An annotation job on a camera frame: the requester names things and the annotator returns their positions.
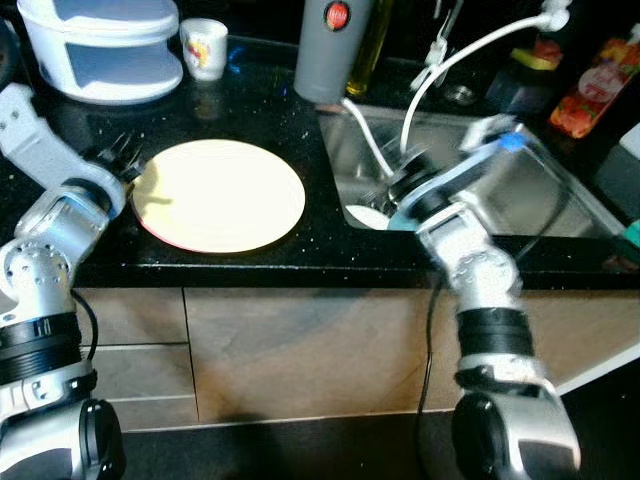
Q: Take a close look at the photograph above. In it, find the round floral-print plate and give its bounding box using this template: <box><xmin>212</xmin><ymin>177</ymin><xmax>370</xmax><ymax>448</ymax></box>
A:
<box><xmin>132</xmin><ymin>138</ymin><xmax>307</xmax><ymax>254</ymax></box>

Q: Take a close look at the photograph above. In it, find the stainless steel sink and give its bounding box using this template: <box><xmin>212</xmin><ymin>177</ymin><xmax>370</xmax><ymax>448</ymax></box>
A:
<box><xmin>318</xmin><ymin>105</ymin><xmax>626</xmax><ymax>241</ymax></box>

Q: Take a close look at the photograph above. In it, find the white two-tier food container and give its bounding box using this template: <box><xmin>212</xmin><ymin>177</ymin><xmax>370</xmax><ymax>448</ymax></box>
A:
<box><xmin>15</xmin><ymin>0</ymin><xmax>186</xmax><ymax>106</ymax></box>

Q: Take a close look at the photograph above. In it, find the olive oil bottle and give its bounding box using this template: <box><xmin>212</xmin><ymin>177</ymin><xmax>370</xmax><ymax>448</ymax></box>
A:
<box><xmin>345</xmin><ymin>0</ymin><xmax>396</xmax><ymax>99</ymax></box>

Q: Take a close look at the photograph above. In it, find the chrome faucet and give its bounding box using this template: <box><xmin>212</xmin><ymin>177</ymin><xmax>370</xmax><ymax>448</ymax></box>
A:
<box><xmin>425</xmin><ymin>0</ymin><xmax>476</xmax><ymax>106</ymax></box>

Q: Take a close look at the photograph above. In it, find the grey canister with red logo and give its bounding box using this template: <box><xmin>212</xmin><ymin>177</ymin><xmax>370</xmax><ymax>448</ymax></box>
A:
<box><xmin>293</xmin><ymin>0</ymin><xmax>377</xmax><ymax>104</ymax></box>

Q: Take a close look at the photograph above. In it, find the white printed cup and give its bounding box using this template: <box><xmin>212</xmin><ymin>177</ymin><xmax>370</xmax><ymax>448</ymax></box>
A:
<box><xmin>180</xmin><ymin>18</ymin><xmax>229</xmax><ymax>81</ymax></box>

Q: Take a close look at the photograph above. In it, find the teal blue cloth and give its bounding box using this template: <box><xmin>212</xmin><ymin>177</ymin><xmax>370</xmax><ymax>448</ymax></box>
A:
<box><xmin>615</xmin><ymin>222</ymin><xmax>640</xmax><ymax>251</ymax></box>

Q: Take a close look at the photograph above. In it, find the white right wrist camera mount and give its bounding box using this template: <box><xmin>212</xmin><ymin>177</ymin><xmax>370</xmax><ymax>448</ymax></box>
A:
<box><xmin>385</xmin><ymin>115</ymin><xmax>546</xmax><ymax>233</ymax></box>

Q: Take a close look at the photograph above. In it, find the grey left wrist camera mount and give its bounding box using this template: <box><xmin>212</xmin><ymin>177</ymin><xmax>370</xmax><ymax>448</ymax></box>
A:
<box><xmin>0</xmin><ymin>83</ymin><xmax>86</xmax><ymax>191</ymax></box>

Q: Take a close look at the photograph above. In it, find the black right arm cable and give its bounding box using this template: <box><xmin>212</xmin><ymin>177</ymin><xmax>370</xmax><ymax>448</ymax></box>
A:
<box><xmin>415</xmin><ymin>150</ymin><xmax>576</xmax><ymax>416</ymax></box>

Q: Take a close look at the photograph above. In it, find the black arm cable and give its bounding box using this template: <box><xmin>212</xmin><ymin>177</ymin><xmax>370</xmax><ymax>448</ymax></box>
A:
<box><xmin>70</xmin><ymin>290</ymin><xmax>101</xmax><ymax>361</ymax></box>
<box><xmin>415</xmin><ymin>150</ymin><xmax>576</xmax><ymax>416</ymax></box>

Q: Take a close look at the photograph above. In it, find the white flexible hose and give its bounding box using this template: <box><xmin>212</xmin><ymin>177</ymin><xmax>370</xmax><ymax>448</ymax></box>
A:
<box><xmin>340</xmin><ymin>0</ymin><xmax>576</xmax><ymax>186</ymax></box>

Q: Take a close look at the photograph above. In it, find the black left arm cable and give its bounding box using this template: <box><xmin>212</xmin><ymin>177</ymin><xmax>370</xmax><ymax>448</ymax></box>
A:
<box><xmin>70</xmin><ymin>290</ymin><xmax>101</xmax><ymax>361</ymax></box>

